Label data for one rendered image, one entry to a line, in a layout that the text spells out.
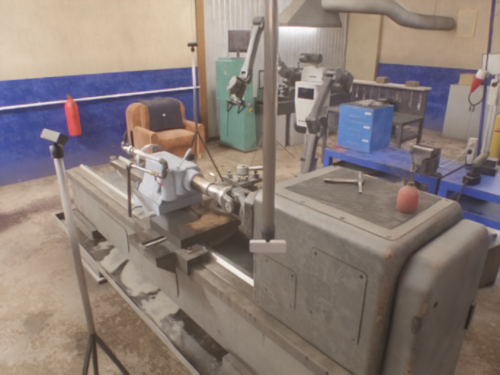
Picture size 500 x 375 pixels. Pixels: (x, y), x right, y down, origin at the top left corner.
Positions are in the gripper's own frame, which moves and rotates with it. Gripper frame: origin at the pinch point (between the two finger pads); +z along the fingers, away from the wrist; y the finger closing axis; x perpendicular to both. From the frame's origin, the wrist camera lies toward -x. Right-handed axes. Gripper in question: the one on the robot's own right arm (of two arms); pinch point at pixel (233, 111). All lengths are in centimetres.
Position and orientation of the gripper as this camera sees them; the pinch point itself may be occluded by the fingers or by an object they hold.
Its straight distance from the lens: 264.3
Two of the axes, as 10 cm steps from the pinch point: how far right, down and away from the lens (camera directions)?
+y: 7.4, 2.5, -6.3
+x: 5.9, 2.3, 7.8
